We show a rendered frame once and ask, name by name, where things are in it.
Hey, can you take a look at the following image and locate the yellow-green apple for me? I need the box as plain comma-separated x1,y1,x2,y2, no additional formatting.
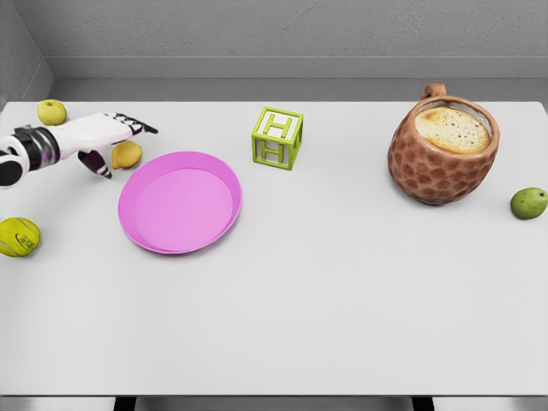
36,99,68,127

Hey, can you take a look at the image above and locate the green pear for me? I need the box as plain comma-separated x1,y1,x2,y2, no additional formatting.
509,187,548,221

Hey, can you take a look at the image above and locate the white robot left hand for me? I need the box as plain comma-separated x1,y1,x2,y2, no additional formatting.
65,111,159,180

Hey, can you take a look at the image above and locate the yellow lemon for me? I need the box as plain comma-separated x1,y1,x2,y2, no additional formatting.
110,140,143,170

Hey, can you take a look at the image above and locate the green letter H block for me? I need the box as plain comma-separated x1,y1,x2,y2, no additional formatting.
251,106,305,172

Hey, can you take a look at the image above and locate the yellow tennis ball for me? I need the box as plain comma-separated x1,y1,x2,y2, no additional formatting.
0,217,42,259

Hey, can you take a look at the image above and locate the brown textured coffee cup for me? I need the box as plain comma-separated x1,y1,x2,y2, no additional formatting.
387,82,500,206

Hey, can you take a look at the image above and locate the pink round plate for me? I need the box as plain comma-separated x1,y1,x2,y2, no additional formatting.
117,151,243,255

